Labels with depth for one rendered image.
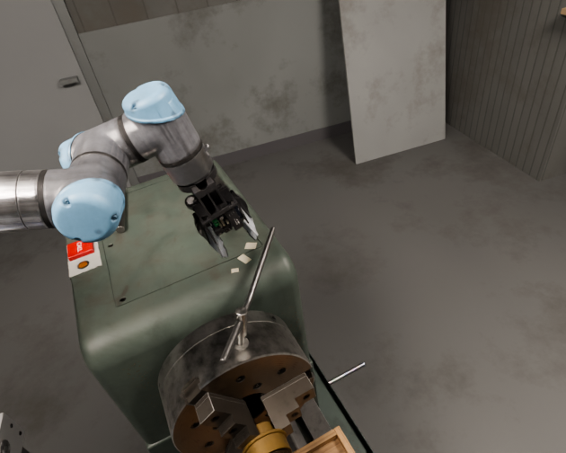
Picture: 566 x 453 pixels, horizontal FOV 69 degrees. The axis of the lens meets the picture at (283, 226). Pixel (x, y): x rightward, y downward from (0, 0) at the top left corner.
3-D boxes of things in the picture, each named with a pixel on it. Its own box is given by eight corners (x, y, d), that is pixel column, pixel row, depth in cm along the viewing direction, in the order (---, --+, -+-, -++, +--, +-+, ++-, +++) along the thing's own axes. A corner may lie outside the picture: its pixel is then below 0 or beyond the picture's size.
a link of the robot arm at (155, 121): (116, 93, 61) (167, 69, 61) (155, 151, 69) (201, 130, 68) (111, 117, 55) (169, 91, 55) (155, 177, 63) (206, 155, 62)
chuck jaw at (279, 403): (253, 383, 86) (303, 356, 89) (259, 395, 89) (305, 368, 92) (276, 430, 78) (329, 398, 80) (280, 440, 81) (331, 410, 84)
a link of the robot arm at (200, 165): (155, 155, 68) (198, 130, 69) (170, 175, 71) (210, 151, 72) (166, 174, 62) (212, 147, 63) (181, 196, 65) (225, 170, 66)
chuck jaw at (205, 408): (225, 402, 85) (181, 393, 77) (241, 386, 84) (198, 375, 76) (244, 451, 77) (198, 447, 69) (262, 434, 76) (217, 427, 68)
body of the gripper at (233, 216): (216, 247, 72) (182, 199, 64) (201, 222, 79) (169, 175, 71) (252, 224, 73) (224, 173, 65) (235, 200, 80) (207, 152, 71)
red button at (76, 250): (69, 250, 106) (66, 244, 104) (93, 241, 107) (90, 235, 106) (71, 264, 101) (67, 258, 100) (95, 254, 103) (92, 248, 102)
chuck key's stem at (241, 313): (244, 358, 79) (245, 315, 73) (234, 355, 80) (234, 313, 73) (247, 349, 81) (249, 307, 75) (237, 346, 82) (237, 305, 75)
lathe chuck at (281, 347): (169, 440, 94) (152, 350, 76) (291, 391, 106) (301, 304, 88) (179, 479, 87) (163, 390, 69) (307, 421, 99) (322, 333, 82)
